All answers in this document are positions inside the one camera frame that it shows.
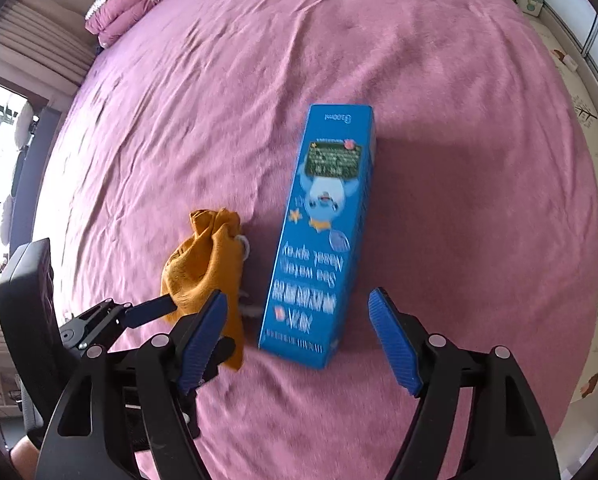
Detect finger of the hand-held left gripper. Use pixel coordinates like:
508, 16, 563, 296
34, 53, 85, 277
201, 337, 237, 386
59, 294, 178, 354

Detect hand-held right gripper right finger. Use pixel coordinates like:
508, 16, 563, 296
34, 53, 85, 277
368, 287, 562, 480

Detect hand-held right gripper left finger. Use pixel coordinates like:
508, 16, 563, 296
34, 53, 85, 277
36, 290, 237, 480

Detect yellow cloth pouch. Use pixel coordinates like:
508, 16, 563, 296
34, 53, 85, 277
160, 207, 248, 372

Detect blue cardboard box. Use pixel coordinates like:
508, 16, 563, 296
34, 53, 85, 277
257, 104, 378, 371

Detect person's left forearm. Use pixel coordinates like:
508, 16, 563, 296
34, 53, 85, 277
8, 434, 42, 480

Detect pink bed sheet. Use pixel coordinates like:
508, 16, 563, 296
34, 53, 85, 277
31, 0, 598, 480

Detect beige curtain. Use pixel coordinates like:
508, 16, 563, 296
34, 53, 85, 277
0, 0, 100, 92

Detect pink pillows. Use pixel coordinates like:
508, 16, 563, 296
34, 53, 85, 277
84, 0, 196, 49

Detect glass sliding door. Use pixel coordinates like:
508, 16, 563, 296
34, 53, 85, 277
534, 0, 598, 97

